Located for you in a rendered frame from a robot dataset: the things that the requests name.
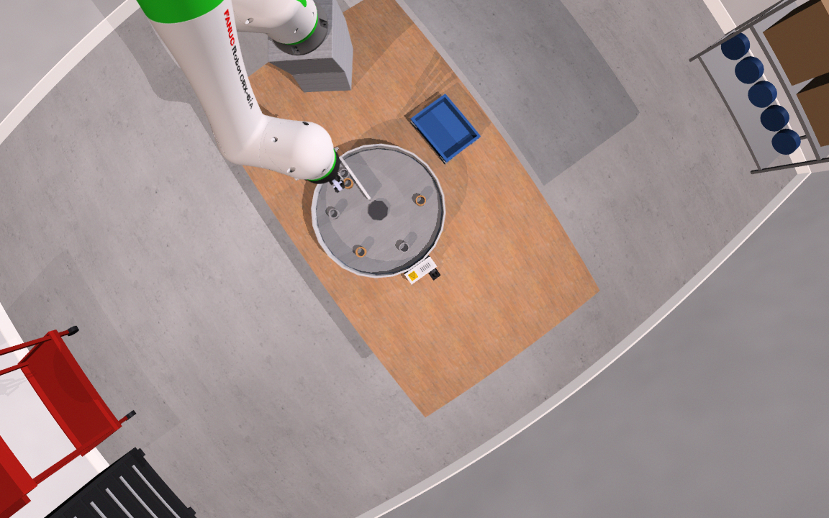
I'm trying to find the blue open-top crate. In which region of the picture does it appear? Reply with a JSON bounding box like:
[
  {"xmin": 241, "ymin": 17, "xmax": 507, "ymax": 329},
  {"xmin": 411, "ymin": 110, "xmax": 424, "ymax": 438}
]
[{"xmin": 411, "ymin": 94, "xmax": 481, "ymax": 164}]

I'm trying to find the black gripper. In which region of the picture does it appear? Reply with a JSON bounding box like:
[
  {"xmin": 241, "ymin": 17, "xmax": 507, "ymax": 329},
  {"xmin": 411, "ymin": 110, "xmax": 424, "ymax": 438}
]
[{"xmin": 329, "ymin": 173, "xmax": 345, "ymax": 193}]

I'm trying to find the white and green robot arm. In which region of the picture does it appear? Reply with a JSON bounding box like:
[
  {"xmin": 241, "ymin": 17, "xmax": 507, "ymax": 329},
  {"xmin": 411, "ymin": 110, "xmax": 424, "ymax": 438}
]
[{"xmin": 136, "ymin": 0, "xmax": 340, "ymax": 184}]

